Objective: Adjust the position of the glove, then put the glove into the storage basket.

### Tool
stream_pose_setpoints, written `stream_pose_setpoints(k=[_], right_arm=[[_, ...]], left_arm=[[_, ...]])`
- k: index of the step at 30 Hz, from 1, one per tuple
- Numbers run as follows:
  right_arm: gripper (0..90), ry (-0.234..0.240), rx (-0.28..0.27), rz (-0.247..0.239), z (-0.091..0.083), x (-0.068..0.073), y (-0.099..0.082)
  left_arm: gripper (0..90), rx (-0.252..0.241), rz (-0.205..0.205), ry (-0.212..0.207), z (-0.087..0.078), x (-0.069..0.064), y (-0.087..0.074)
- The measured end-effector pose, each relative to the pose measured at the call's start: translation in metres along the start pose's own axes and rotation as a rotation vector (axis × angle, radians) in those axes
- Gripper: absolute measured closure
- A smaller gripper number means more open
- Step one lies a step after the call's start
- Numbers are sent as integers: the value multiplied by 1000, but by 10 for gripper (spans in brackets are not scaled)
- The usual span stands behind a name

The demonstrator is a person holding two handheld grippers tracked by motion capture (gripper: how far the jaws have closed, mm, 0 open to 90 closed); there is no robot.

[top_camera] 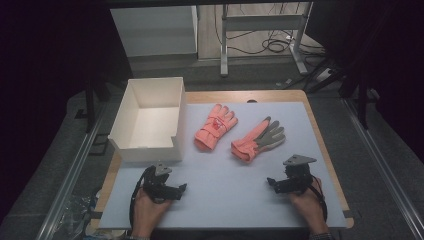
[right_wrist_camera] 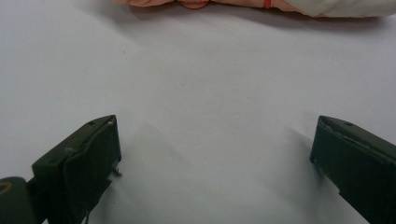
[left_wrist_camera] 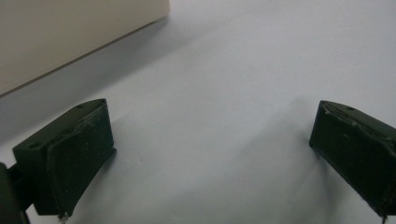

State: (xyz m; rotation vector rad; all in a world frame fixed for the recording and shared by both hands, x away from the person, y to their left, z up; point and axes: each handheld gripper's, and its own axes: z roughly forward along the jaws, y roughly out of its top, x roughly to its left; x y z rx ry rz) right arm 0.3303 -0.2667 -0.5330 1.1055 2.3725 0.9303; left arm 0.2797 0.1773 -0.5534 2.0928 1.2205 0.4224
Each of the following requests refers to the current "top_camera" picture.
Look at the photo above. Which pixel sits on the pink glove with red emblem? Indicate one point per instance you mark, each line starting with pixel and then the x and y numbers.
pixel 215 128

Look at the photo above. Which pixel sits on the pale blue table mat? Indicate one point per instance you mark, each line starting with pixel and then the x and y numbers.
pixel 226 196

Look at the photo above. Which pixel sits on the white cabinet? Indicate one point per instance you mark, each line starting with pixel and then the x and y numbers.
pixel 156 31

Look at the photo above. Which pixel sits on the person's right hand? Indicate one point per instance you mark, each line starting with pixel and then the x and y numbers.
pixel 308 206

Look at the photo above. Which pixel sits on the aluminium rail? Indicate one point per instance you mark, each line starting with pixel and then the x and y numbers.
pixel 71 176
pixel 383 170

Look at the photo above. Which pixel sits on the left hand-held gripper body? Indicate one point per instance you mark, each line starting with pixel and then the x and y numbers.
pixel 156 185

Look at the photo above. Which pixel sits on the white box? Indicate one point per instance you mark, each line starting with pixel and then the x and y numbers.
pixel 151 125

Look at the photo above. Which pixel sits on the white power strip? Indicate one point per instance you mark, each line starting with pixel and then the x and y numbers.
pixel 323 75

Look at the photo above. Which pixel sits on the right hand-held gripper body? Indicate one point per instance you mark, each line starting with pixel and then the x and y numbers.
pixel 296 176

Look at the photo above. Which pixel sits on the pink glove with grey palm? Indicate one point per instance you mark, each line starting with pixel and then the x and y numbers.
pixel 258 140

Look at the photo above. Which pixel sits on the grey metal desk frame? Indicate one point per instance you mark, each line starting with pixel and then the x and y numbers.
pixel 263 22

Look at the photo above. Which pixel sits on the black stand leg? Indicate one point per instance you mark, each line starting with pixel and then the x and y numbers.
pixel 90 106
pixel 362 106

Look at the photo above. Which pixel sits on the person's left hand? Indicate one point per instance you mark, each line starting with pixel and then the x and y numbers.
pixel 150 213

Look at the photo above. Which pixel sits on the clear plastic bag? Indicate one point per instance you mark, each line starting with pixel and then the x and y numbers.
pixel 78 216

